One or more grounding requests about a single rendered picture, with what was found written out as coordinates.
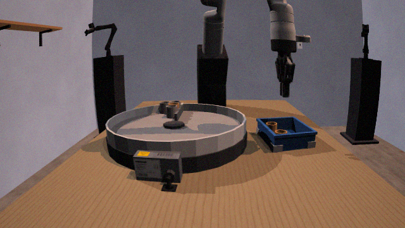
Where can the dark blue open crate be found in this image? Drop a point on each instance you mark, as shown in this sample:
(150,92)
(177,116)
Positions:
(299,135)

